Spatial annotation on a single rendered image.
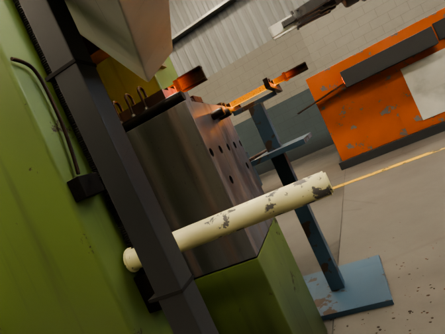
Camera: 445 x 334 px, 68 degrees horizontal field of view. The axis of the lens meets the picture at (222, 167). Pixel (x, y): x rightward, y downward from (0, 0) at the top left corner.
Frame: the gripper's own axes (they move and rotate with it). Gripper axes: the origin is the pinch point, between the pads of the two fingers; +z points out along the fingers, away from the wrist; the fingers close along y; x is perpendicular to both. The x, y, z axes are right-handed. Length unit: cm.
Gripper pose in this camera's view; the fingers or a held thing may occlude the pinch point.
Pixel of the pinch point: (282, 27)
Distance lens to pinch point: 99.8
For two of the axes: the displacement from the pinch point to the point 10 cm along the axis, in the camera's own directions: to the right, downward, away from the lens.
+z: -8.7, 4.0, 3.1
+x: -4.2, -9.1, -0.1
